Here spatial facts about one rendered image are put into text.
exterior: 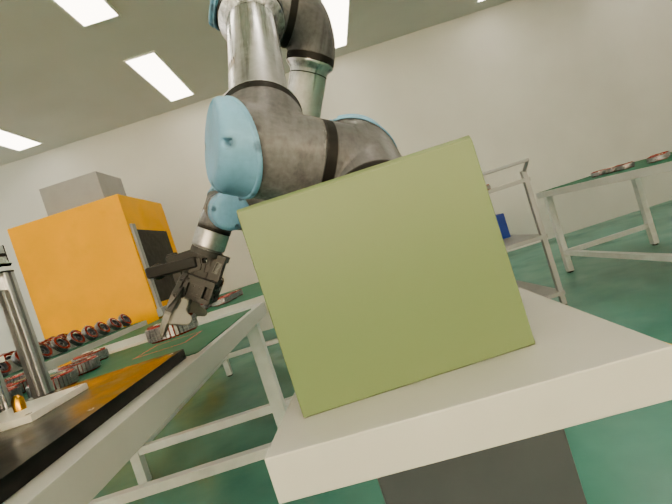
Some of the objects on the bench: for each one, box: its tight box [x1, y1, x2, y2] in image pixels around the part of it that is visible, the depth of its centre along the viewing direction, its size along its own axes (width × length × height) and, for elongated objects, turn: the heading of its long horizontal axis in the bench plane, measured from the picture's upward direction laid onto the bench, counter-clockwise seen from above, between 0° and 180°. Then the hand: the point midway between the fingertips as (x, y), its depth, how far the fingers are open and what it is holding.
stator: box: [25, 368, 79, 398], centre depth 107 cm, size 11×11×4 cm
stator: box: [56, 355, 101, 376], centre depth 124 cm, size 11×11×4 cm
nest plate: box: [0, 383, 88, 432], centre depth 73 cm, size 15×15×1 cm
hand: (170, 329), depth 95 cm, fingers closed on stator, 13 cm apart
